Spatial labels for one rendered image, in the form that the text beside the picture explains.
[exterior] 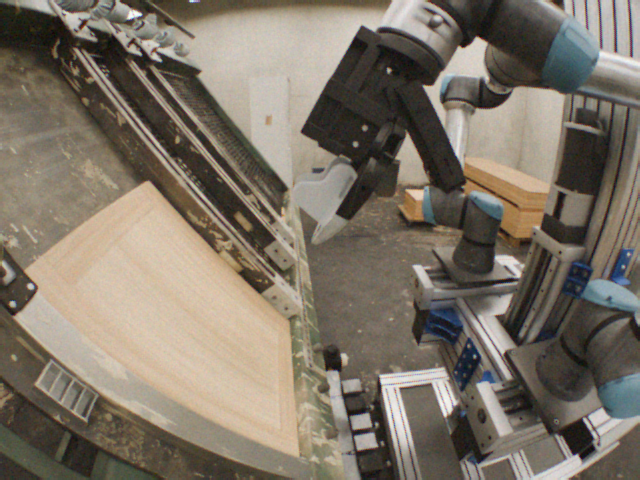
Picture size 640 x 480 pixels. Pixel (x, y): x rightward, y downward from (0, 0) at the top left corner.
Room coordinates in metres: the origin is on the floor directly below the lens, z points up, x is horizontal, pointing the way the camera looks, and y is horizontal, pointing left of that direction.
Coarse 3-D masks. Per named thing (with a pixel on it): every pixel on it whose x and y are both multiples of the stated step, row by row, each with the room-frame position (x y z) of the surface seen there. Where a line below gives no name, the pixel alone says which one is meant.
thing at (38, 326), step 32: (0, 320) 0.11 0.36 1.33; (32, 320) 0.13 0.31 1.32; (64, 320) 0.16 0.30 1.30; (32, 352) 0.11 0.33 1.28; (64, 352) 0.13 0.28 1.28; (96, 352) 0.16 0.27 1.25; (96, 384) 0.13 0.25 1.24; (128, 384) 0.15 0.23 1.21; (128, 416) 0.12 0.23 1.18; (160, 416) 0.14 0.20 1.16; (192, 416) 0.17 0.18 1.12; (192, 448) 0.13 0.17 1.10; (224, 448) 0.15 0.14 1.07; (256, 448) 0.18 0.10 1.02
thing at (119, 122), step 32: (64, 32) 0.58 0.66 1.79; (64, 64) 0.58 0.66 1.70; (96, 96) 0.59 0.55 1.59; (128, 128) 0.60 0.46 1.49; (128, 160) 0.60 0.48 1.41; (160, 160) 0.61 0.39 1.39; (160, 192) 0.61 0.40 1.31; (192, 192) 0.63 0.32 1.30; (192, 224) 0.62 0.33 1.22; (224, 224) 0.67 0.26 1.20; (256, 256) 0.68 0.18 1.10; (256, 288) 0.64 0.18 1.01; (288, 288) 0.68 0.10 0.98
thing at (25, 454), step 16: (192, 96) 1.81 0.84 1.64; (0, 432) 0.01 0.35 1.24; (0, 448) 0.00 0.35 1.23; (16, 448) 0.01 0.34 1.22; (32, 448) 0.02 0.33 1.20; (16, 464) -0.01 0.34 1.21; (32, 464) 0.01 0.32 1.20; (48, 464) 0.02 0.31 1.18; (96, 464) 0.06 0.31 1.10; (112, 464) 0.07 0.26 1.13
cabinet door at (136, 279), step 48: (144, 192) 0.54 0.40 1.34; (96, 240) 0.32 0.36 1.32; (144, 240) 0.43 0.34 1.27; (192, 240) 0.56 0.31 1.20; (48, 288) 0.19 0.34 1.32; (96, 288) 0.25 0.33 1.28; (144, 288) 0.33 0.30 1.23; (192, 288) 0.43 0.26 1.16; (240, 288) 0.57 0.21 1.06; (96, 336) 0.19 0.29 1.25; (144, 336) 0.25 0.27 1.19; (192, 336) 0.32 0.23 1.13; (240, 336) 0.42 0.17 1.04; (288, 336) 0.56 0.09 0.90; (192, 384) 0.23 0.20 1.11; (240, 384) 0.30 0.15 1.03; (288, 384) 0.39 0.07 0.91; (240, 432) 0.20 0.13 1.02; (288, 432) 0.26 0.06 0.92
